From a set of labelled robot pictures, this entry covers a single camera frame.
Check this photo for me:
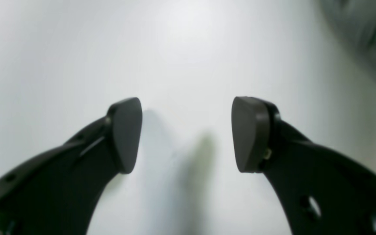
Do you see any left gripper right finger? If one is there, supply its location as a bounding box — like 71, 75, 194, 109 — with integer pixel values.
231, 97, 376, 235

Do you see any grey T-shirt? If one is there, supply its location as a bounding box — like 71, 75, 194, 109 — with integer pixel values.
319, 0, 376, 89

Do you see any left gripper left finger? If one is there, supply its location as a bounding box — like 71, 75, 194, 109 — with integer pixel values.
0, 98, 142, 235

